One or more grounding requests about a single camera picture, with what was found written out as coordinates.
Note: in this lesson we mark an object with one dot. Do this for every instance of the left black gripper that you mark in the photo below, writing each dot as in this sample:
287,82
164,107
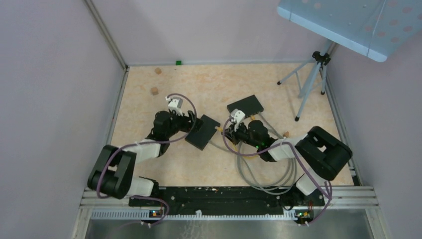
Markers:
184,119

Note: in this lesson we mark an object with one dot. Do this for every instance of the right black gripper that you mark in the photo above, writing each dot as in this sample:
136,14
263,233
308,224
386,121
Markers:
231,133

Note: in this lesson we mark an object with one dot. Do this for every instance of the black network switch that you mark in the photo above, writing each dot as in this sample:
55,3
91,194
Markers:
203,133
249,105

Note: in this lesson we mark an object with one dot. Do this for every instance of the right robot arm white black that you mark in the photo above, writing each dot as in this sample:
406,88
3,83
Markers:
321,155

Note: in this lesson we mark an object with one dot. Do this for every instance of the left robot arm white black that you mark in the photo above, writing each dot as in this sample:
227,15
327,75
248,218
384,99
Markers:
113,172

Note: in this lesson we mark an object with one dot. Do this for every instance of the wooden cube near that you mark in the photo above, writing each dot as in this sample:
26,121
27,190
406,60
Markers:
154,91

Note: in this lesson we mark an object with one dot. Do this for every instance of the wooden cube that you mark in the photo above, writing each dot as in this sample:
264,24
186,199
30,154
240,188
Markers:
154,91
158,71

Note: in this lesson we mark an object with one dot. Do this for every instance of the wooden cube far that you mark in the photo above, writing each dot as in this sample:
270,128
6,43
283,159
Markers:
158,71

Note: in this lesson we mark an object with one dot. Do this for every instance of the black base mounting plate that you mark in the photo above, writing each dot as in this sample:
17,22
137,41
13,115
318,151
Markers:
225,201

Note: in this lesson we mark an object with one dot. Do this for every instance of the grey tripod stand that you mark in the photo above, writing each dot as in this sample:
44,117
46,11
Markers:
316,77

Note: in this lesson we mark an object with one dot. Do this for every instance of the light blue perforated board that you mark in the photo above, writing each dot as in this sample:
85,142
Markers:
373,28

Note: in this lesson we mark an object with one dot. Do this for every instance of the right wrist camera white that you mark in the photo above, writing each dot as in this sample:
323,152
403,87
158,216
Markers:
237,116

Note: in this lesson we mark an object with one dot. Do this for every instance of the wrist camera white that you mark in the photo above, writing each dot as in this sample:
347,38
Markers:
237,116
175,105

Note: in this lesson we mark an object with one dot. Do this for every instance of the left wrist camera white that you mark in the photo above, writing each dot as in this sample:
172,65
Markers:
175,105

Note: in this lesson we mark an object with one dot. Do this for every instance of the white slotted cable duct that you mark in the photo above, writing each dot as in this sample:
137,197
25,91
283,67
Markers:
142,214

